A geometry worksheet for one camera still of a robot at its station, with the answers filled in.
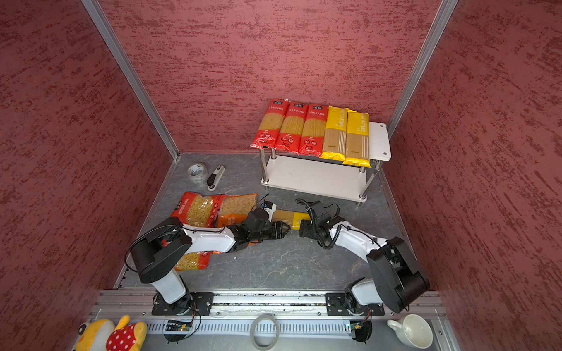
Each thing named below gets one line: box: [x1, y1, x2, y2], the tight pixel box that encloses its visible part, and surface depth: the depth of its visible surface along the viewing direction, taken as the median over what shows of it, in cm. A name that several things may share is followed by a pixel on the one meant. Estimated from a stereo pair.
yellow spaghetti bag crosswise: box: [320, 105, 349, 161], surface depth 79 cm
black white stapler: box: [206, 164, 226, 192], surface depth 108 cm
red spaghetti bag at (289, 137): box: [274, 102, 309, 155], surface depth 80 cm
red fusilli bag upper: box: [171, 191, 226, 228], surface depth 96 cm
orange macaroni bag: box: [218, 193, 259, 228], surface depth 97 cm
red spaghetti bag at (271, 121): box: [250, 98, 290, 150], surface depth 83 cm
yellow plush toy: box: [74, 315, 148, 351], surface depth 65 cm
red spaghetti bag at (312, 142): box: [297, 103, 329, 158], surface depth 80 cm
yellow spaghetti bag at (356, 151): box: [342, 109, 372, 168], surface depth 78 cm
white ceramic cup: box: [386, 313, 434, 349], surface depth 65 cm
